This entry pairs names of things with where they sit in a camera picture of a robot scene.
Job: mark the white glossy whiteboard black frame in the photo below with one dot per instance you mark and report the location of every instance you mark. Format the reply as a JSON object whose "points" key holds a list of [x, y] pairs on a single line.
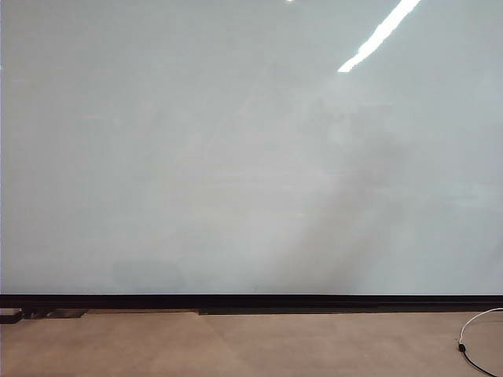
{"points": [[196, 157]]}

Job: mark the black stand foot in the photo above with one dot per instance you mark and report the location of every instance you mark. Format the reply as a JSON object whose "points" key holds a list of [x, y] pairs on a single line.
{"points": [[9, 317]]}

